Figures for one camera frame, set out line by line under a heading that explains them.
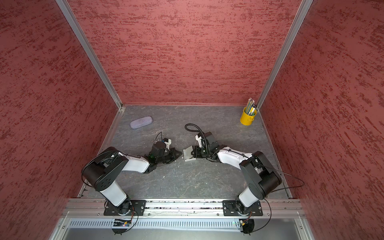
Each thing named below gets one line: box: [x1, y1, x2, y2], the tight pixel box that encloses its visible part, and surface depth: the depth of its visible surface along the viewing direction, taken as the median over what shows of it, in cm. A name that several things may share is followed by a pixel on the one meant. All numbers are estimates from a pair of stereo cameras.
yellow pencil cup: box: [240, 106, 257, 126], surface depth 106 cm
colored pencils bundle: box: [245, 97, 257, 116], surface depth 105 cm
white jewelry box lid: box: [183, 145, 197, 162], surface depth 91 cm
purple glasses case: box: [130, 116, 153, 129], surface depth 108 cm
